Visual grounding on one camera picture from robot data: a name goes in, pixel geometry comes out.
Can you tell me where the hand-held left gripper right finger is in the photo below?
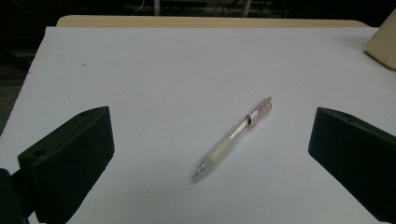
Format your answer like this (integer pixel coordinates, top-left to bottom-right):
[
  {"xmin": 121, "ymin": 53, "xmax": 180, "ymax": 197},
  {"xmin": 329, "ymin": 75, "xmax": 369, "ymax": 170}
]
[{"xmin": 307, "ymin": 106, "xmax": 396, "ymax": 224}]

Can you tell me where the white table sheet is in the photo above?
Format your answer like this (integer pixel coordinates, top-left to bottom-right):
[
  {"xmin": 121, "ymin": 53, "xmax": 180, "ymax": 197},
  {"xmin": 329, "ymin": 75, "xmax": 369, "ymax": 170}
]
[{"xmin": 0, "ymin": 26, "xmax": 396, "ymax": 224}]

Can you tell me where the light wooden table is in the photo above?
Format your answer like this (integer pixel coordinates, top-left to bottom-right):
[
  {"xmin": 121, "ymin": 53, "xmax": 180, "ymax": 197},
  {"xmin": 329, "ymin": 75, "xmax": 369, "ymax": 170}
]
[{"xmin": 55, "ymin": 14, "xmax": 372, "ymax": 29}]

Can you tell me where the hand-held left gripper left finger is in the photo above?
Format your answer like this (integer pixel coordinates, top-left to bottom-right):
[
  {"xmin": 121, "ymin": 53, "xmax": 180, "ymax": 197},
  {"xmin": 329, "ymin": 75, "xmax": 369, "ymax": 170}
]
[{"xmin": 17, "ymin": 105, "xmax": 116, "ymax": 224}]

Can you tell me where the clear pen with white grip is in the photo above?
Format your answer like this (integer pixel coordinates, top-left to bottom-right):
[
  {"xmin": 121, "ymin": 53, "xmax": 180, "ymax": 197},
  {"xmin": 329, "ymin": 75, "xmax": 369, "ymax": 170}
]
[{"xmin": 190, "ymin": 96, "xmax": 274, "ymax": 185}]

